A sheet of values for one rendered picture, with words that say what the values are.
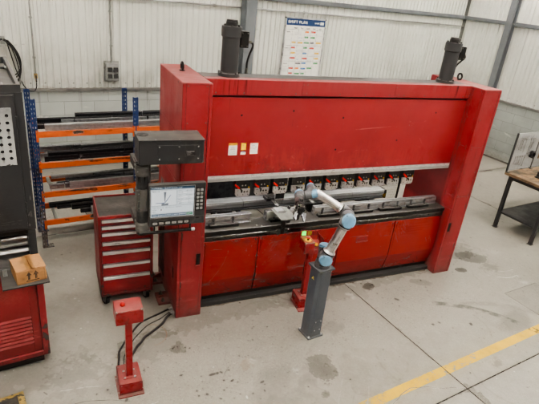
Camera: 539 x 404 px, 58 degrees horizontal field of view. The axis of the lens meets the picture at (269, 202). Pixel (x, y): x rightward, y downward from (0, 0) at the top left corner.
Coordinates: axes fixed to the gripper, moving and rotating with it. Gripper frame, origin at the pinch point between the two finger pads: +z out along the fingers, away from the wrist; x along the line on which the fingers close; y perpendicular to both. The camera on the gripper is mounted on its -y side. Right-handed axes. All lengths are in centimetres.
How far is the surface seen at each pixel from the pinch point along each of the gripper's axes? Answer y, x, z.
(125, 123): -74, -178, -200
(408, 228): -82, 168, -141
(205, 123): 27, -89, -63
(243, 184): -39, -41, -85
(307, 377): -126, 47, 52
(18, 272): -52, -189, 62
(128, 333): -95, -108, 64
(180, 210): -22, -92, -6
